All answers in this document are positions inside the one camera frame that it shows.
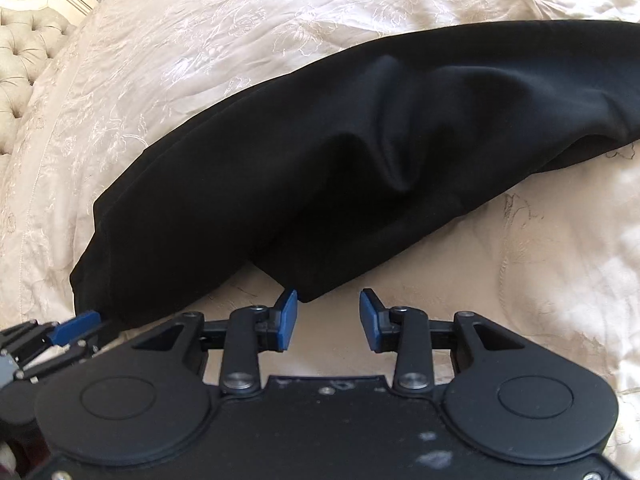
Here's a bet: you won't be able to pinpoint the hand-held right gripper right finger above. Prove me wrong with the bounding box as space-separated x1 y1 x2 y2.
359 288 526 393

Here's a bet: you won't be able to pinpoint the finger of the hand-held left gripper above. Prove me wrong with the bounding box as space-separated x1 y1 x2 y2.
0 311 100 357
12 316 118 386

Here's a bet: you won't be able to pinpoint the black pants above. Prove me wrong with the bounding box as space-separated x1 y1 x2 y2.
69 19 640 333

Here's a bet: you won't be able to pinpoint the cream tufted headboard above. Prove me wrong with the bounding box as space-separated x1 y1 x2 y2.
0 0 97 157

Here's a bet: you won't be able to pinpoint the cream embroidered bedspread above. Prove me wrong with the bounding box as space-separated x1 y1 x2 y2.
0 0 640 476

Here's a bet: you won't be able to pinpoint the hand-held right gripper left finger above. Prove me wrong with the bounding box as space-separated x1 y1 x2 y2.
131 287 300 395

